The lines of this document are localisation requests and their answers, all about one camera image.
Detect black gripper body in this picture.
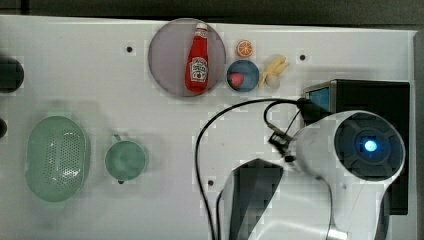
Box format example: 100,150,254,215
296,98,330,126

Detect black toaster oven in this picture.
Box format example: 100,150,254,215
303,79,410,215

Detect blue oven door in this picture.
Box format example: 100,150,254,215
309,88,330,111

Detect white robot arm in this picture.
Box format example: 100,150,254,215
217,98,406,240

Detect peeled banana toy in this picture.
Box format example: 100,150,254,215
258,55,289,88

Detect blue bowl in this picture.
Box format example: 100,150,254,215
226,60,259,92

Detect pink strawberry toy in bowl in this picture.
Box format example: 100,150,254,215
229,73,244,89

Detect orange slice toy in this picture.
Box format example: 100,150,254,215
236,40,253,58

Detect red ketchup bottle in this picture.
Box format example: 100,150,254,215
185,23,209,93

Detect grey round plate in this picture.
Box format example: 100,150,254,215
148,18,226,97

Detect green mug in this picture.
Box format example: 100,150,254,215
104,134,148,184

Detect green colander basket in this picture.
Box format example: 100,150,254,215
24,114,91,208

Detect large black cup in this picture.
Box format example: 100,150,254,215
0,56,24,93

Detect small black cup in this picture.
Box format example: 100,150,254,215
0,118,7,138

